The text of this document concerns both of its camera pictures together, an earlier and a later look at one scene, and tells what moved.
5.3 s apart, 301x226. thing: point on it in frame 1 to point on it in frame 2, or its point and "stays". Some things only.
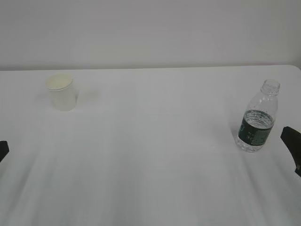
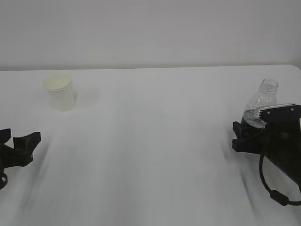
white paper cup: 61,89 stays
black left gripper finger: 4,149 to 21,155
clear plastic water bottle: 258,117 stays
